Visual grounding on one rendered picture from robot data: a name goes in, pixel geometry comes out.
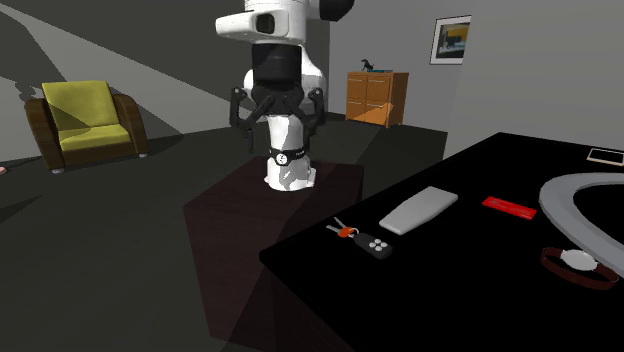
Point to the white flat tablet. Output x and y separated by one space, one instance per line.
607 156

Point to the key bunch with black fob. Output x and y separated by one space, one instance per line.
373 244

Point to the wooden chest of drawers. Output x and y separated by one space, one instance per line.
370 97

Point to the black table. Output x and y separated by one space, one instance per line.
438 297

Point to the yellow-green armchair with brown frame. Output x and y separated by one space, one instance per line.
80 114

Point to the framed wall picture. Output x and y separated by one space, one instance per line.
451 41

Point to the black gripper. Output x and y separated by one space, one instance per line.
275 68

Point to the grey flat oblong pad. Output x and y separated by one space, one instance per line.
417 210

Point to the dark robot stand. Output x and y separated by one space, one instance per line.
234 229

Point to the red flat rectangular card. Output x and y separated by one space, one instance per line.
509 208

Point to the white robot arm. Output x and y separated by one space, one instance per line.
285 134

